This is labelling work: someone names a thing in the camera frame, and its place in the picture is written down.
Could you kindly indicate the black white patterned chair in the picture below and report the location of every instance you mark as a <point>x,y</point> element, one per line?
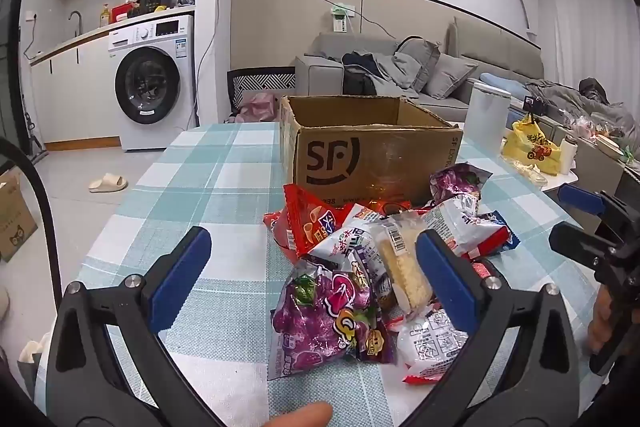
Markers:
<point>260,82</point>

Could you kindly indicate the red blue cookie packet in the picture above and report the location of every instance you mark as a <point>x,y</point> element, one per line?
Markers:
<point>492,239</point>

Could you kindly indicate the white washing machine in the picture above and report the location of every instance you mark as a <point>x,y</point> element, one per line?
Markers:
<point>170,107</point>

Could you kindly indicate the small purple snack packet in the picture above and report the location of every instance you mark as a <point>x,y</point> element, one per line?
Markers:
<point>455,182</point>

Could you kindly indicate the grey blanket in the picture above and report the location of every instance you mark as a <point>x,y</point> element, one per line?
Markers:
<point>560,99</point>

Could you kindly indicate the white red-edged snack packet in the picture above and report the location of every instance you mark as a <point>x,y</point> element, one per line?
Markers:
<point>430,347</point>

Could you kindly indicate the white cylindrical bin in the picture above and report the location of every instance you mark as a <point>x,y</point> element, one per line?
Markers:
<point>487,117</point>

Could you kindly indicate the large purple grape candy packet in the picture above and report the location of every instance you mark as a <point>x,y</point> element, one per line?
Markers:
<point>310,322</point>

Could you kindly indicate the white kitchen counter cabinet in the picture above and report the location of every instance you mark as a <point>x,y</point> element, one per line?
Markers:
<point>75,97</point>

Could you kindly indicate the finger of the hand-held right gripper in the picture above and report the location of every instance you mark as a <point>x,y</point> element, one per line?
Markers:
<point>580,243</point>
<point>580,198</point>

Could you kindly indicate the brown cardboard box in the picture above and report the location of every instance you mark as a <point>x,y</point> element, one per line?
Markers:
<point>390,152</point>

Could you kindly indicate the person's left hand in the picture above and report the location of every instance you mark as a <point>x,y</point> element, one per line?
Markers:
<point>305,416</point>

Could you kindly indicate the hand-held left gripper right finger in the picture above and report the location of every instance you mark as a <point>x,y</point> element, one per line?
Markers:
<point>445,279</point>

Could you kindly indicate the dark jacket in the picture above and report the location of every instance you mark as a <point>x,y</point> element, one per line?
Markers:
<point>357,77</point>

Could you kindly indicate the white green wall device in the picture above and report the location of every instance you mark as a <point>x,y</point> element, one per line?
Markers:
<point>342,22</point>

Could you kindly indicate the metal faucet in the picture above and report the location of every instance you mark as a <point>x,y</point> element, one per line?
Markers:
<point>76,19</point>

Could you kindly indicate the person's right hand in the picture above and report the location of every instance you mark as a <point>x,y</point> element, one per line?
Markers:
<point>599,319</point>

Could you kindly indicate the dark glass door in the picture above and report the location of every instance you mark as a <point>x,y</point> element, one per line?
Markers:
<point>10,57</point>

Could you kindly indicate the red snack packet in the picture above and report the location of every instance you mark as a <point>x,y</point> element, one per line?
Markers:
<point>300,217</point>

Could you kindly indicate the grey sofa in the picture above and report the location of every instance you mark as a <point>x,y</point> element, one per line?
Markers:
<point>325,72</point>

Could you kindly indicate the red box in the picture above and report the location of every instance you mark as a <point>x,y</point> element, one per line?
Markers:
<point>122,13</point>

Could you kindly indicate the white snack packet black text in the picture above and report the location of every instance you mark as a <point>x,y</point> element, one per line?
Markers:
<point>450,219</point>

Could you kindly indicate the small floor cardboard box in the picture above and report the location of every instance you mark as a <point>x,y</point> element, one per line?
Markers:
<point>15,217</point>

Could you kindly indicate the white curtain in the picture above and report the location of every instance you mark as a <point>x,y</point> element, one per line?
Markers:
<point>585,22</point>

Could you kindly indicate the yellow plastic bag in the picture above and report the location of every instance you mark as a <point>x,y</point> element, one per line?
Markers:
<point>530,152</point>

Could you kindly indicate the teal checked tablecloth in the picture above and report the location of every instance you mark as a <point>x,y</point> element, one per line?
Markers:
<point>225,167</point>

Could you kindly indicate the grey garment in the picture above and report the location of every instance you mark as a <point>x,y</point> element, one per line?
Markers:
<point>395,72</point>

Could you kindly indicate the white snack packet dark letters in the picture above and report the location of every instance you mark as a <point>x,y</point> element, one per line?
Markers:
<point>350,247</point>

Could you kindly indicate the orange snack packet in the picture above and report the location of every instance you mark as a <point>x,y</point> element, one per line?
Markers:
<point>385,206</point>

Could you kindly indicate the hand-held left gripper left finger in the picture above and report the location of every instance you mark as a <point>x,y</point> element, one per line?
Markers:
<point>182,279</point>

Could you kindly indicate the yellow oil bottle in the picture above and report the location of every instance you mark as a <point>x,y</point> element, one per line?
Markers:
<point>104,16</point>

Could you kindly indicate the light blue pillow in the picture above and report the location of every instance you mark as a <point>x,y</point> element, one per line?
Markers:
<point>502,86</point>

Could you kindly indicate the clear cracker packet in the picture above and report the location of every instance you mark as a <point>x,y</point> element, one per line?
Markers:
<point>405,277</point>

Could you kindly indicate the beige slipper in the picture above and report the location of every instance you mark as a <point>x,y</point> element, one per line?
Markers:
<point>107,183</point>

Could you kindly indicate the grey cushion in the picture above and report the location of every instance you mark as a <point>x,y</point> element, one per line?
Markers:
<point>450,77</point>
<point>420,57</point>

